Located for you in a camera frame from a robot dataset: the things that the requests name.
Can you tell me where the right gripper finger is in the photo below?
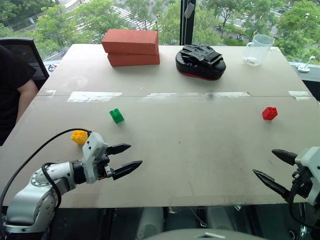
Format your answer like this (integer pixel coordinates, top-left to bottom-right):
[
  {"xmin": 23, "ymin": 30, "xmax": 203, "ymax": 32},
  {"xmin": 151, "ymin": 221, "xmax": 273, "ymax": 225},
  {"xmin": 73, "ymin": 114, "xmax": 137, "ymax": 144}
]
[
  {"xmin": 271, "ymin": 148, "xmax": 299, "ymax": 166},
  {"xmin": 252, "ymin": 168, "xmax": 293, "ymax": 203}
]

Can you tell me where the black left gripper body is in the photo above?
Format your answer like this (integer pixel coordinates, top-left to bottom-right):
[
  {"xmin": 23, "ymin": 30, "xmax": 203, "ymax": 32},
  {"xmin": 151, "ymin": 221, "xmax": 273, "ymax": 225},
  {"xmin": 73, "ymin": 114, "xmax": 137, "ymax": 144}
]
[{"xmin": 97, "ymin": 147, "xmax": 116, "ymax": 181}]

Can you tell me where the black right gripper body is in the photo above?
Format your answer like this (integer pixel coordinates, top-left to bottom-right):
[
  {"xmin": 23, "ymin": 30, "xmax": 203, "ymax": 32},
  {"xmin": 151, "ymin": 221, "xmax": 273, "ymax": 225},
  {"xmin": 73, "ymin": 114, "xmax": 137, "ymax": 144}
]
[{"xmin": 290, "ymin": 166, "xmax": 315, "ymax": 201}]

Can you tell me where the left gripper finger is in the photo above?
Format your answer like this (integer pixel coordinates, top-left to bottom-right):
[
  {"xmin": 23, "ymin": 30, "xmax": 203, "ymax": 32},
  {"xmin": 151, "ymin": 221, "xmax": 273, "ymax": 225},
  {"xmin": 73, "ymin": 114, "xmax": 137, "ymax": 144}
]
[
  {"xmin": 112, "ymin": 160, "xmax": 144, "ymax": 181},
  {"xmin": 106, "ymin": 143, "xmax": 132, "ymax": 156}
]

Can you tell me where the green toy brick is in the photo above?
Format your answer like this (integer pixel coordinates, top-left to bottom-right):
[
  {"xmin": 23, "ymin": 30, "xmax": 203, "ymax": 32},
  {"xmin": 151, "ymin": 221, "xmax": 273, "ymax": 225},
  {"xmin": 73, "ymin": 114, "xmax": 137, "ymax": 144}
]
[{"xmin": 108, "ymin": 107, "xmax": 125, "ymax": 124}]

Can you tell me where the yellow toy brick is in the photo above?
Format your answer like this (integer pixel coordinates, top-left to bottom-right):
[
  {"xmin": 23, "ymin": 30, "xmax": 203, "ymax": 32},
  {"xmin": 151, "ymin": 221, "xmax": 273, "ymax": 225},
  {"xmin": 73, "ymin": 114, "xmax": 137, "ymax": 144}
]
[{"xmin": 70, "ymin": 129, "xmax": 89, "ymax": 146}]

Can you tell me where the red toy brick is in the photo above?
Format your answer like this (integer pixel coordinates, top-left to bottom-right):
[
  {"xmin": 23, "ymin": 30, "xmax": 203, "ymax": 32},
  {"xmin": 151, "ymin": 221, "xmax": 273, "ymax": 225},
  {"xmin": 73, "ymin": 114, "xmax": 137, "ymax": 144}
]
[{"xmin": 261, "ymin": 106, "xmax": 279, "ymax": 122}]

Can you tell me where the grey rounded robot leg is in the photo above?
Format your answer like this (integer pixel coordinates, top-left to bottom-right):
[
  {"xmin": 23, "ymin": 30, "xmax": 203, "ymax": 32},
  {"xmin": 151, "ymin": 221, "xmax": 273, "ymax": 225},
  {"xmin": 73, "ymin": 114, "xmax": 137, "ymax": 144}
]
[
  {"xmin": 136, "ymin": 207, "xmax": 165, "ymax": 240},
  {"xmin": 205, "ymin": 205, "xmax": 238, "ymax": 226}
]

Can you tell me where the grey robot torso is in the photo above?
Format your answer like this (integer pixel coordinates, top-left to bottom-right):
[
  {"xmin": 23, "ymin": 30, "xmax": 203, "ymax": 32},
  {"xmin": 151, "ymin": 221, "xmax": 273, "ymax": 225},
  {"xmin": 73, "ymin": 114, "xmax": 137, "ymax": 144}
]
[{"xmin": 142, "ymin": 228, "xmax": 266, "ymax": 240}]

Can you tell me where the clear plastic measuring cup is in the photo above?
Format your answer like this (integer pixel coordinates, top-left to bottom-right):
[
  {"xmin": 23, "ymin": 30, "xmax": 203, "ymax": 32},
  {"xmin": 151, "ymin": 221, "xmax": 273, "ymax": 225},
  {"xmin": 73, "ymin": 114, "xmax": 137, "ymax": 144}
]
[{"xmin": 243, "ymin": 34, "xmax": 276, "ymax": 67}]

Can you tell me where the black boxing focus pad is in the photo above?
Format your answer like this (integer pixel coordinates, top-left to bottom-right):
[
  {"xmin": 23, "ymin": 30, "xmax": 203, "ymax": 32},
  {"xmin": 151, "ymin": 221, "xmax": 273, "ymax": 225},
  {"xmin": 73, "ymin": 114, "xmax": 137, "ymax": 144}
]
[{"xmin": 175, "ymin": 43, "xmax": 227, "ymax": 82}]

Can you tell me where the person in black shirt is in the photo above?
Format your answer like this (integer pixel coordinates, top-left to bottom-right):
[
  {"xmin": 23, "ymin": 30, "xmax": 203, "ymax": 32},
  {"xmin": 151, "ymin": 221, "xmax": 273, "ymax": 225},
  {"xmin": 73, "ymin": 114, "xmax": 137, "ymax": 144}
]
[{"xmin": 0, "ymin": 44, "xmax": 40, "ymax": 147}]

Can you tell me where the black mesh office chair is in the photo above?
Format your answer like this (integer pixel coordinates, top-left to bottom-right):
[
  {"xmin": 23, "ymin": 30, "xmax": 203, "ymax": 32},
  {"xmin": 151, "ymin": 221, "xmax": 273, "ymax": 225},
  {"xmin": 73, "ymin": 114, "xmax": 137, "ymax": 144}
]
[{"xmin": 0, "ymin": 36, "xmax": 51, "ymax": 91}]

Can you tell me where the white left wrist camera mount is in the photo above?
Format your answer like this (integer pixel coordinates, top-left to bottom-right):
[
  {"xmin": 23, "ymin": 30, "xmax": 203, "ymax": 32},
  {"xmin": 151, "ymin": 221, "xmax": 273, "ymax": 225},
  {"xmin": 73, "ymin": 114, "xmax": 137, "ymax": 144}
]
[{"xmin": 81, "ymin": 131, "xmax": 109, "ymax": 185}]

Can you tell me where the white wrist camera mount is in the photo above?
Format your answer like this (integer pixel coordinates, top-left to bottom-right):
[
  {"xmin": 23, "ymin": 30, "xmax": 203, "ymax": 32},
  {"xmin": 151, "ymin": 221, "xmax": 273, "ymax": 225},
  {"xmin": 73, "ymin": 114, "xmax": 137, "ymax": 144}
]
[
  {"xmin": 81, "ymin": 131, "xmax": 109, "ymax": 185},
  {"xmin": 294, "ymin": 146, "xmax": 320, "ymax": 207}
]

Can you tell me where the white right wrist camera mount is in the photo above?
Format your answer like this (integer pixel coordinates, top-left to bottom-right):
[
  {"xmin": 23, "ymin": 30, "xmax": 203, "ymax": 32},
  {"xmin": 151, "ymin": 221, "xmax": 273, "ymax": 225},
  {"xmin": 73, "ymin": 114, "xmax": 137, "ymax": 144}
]
[{"xmin": 294, "ymin": 146, "xmax": 320, "ymax": 207}]

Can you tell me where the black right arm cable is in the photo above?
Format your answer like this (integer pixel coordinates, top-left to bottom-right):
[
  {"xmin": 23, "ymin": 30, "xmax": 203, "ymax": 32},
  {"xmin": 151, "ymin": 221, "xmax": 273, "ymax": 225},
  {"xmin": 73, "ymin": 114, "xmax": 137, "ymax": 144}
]
[{"xmin": 286, "ymin": 174, "xmax": 320, "ymax": 230}]

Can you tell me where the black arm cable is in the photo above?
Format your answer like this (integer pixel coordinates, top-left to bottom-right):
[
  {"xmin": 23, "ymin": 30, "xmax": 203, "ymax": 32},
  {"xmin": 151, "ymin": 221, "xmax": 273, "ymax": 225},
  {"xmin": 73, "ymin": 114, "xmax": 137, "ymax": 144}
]
[
  {"xmin": 0, "ymin": 128, "xmax": 92, "ymax": 237},
  {"xmin": 286, "ymin": 174, "xmax": 320, "ymax": 230}
]

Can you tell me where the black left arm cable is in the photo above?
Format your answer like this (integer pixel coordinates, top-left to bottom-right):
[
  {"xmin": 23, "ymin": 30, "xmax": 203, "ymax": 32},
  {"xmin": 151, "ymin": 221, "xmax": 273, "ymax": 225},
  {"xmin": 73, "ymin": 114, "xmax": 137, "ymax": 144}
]
[{"xmin": 0, "ymin": 128, "xmax": 92, "ymax": 237}]

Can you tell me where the white window handle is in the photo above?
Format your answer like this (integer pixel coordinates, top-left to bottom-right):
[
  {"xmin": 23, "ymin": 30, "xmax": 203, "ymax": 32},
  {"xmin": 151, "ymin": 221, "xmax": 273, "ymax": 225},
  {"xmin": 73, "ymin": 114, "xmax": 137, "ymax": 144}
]
[{"xmin": 296, "ymin": 55, "xmax": 317, "ymax": 74}]

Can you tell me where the black window frame post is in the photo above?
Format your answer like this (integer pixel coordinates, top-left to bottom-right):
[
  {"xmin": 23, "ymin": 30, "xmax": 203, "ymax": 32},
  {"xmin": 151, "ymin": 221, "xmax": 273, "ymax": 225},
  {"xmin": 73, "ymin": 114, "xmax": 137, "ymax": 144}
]
[{"xmin": 179, "ymin": 0, "xmax": 194, "ymax": 47}]

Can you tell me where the grey blind cord pull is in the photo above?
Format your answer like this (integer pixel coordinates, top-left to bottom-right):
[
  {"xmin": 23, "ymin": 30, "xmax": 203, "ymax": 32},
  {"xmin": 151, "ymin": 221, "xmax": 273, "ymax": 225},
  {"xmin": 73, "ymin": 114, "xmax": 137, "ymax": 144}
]
[{"xmin": 184, "ymin": 2, "xmax": 195, "ymax": 19}]

